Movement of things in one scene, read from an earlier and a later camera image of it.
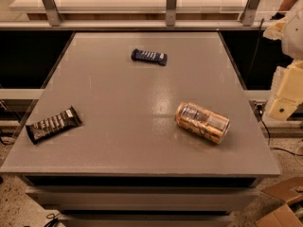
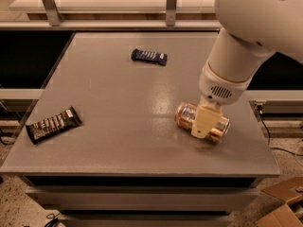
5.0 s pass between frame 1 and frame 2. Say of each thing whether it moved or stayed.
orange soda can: stayed
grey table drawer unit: stayed
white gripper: moved
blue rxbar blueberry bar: stayed
